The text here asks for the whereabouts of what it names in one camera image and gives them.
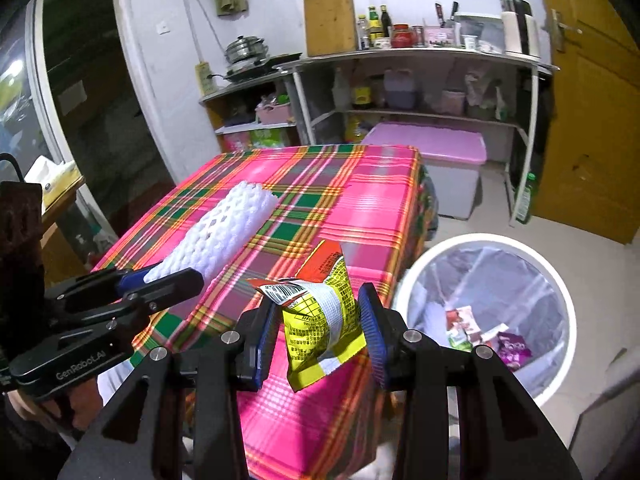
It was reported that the black cooktop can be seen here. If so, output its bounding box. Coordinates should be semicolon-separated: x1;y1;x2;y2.
222;52;303;81

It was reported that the clear plastic bottle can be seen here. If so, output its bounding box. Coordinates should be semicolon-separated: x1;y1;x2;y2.
332;67;351;108

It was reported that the wooden side table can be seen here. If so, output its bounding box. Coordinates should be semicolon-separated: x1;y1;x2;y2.
42;172;88;271

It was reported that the pink knife holder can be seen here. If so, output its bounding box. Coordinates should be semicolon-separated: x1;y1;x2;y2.
422;26;457;48

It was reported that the purple plastic jug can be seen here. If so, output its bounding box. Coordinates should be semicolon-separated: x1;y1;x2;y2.
382;69;418;109

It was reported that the yellow oil bottle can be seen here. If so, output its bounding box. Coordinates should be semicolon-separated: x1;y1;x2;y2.
345;114;371;143

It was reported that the small wooden shelf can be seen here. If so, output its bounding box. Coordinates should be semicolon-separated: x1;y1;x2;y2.
199;72;301;153

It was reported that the beige power strip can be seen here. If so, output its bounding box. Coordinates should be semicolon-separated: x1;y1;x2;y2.
197;61;215;96

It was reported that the white foam net sleeve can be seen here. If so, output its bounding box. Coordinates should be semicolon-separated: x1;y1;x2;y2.
144;180;279;282

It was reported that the white box appliance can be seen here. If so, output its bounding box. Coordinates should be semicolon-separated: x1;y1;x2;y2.
454;12;506;53

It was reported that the pink plaid tablecloth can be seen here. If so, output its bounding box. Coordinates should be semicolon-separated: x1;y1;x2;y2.
90;144;440;480

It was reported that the metal door handle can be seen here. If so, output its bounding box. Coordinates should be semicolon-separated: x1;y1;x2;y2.
546;8;583;52

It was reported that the yellow snack packet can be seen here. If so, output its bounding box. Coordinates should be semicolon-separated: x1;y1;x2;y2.
247;239;368;393

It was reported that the person's left hand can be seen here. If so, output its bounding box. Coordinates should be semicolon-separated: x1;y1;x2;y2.
7;385;106;433

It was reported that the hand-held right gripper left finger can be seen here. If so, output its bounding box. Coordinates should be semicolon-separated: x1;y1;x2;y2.
57;305;278;480

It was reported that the steel pot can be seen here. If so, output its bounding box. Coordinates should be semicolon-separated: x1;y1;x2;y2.
224;35;268;63

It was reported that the pink basket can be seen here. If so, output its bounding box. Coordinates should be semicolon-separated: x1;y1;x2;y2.
256;100;295;125

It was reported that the white kitchen shelf unit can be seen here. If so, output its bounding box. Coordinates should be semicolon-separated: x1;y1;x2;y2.
275;45;561;228

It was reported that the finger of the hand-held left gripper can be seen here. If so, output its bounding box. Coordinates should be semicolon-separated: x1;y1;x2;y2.
47;267;205;336
44;267;151;311

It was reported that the crumpled plastic bag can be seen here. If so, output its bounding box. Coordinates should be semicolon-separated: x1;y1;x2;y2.
465;74;508;121

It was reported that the pink lidded storage bin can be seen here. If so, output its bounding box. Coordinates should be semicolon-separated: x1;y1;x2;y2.
361;122;488;220

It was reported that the yellow label bottle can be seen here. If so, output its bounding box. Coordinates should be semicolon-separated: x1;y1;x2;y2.
351;72;373;109

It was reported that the tissue box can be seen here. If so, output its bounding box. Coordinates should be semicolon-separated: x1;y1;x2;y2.
30;156;76;196

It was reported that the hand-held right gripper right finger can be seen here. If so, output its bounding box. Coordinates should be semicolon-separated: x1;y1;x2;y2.
357;282;583;480

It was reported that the glass door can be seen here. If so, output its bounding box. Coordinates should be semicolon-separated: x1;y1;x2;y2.
0;0;118;266

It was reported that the purple snack packet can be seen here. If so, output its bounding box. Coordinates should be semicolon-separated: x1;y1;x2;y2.
495;332;531;371

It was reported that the yellow wooden door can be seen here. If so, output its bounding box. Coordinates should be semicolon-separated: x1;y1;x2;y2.
530;0;640;246

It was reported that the wooden cutting board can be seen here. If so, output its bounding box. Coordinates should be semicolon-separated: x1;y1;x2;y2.
303;0;357;57

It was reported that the green bottle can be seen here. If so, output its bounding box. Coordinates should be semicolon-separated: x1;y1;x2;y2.
515;172;537;225

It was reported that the red white packet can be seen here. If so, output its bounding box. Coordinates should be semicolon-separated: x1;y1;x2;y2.
445;307;483;338

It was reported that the white electric kettle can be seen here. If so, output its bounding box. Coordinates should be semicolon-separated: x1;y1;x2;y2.
500;0;542;57

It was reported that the white lined waste bin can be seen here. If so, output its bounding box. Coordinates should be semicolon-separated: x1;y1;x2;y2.
390;232;571;408

